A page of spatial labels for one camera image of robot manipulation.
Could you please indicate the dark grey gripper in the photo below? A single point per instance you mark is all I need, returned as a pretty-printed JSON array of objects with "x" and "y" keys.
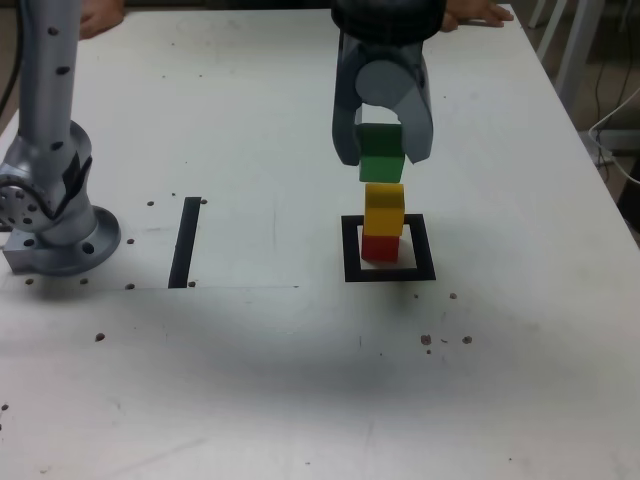
[{"x": 382, "y": 49}]

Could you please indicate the yellow cube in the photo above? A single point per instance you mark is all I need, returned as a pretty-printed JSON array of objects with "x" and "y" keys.
[{"x": 384, "y": 210}]

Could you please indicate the green cube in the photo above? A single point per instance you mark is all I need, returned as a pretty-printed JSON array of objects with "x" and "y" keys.
[{"x": 381, "y": 157}]

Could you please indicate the red cube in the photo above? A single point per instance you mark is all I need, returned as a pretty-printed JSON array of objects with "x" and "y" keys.
[{"x": 380, "y": 248}]

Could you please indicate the person's left hand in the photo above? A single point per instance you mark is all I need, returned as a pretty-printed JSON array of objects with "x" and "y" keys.
[{"x": 475, "y": 12}]

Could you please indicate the person's right hand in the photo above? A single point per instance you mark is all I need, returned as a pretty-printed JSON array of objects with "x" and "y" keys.
[{"x": 100, "y": 19}]

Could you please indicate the black tape square outline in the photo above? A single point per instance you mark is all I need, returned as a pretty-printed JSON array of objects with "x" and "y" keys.
[{"x": 350, "y": 250}]

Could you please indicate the white metal frame leg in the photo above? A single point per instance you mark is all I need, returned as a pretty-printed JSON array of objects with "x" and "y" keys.
[
  {"x": 552, "y": 27},
  {"x": 575, "y": 50}
]

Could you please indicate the black tape strip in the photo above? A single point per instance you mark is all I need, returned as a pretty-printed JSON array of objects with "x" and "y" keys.
[{"x": 184, "y": 245}]

